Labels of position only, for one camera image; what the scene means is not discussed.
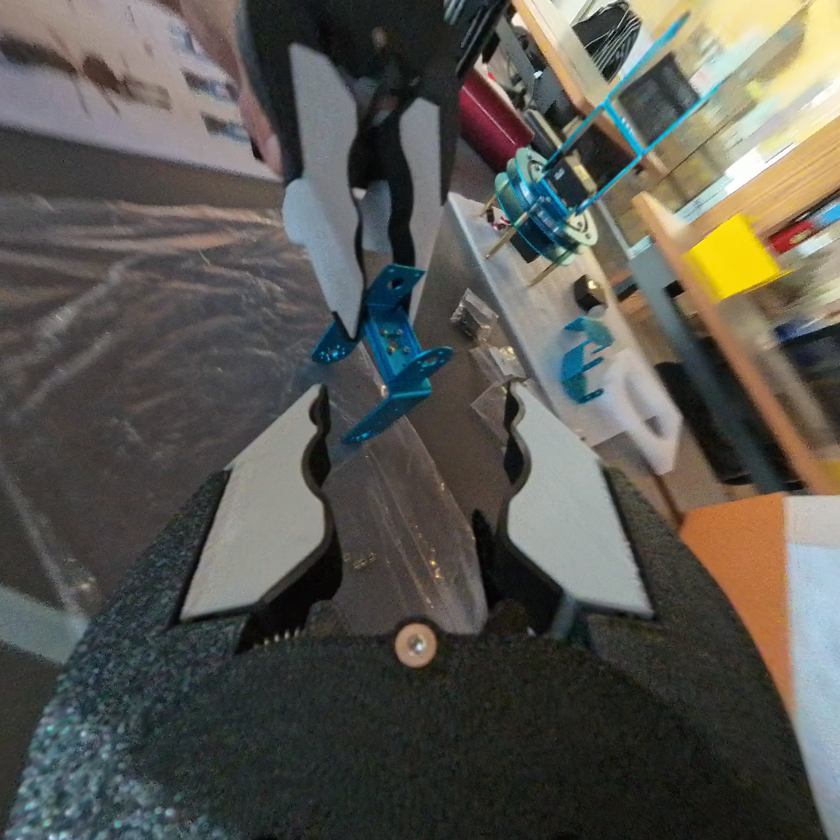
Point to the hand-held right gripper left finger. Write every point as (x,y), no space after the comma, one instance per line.
(262,525)

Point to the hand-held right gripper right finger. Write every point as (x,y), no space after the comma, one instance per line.
(577,525)

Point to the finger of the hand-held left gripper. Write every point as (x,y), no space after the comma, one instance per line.
(328,164)
(423,170)

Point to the large blue U bracket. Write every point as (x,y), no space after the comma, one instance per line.
(387,418)

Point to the grey desk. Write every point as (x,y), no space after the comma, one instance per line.
(98,164)

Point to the person's left hand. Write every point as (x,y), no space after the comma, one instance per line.
(262,138)

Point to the dark red box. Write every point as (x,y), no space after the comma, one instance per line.
(492,124)

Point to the blue round turntable base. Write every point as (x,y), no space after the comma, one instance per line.
(544,210)

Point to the pile of small screw bags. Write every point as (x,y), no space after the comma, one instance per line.
(472,315)

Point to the white foam sheet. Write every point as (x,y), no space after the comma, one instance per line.
(544,308)

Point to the small black part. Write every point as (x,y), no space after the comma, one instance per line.
(590,295)

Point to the clear plastic bag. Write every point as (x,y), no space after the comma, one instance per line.
(164,328)

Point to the wooden shelf unit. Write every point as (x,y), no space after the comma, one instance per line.
(741,367)

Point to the yellow box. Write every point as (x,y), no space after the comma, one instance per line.
(728,259)

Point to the blue perforated bracket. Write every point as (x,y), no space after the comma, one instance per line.
(581,384)

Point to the blue flat legged bracket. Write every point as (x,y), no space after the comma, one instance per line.
(590,334)

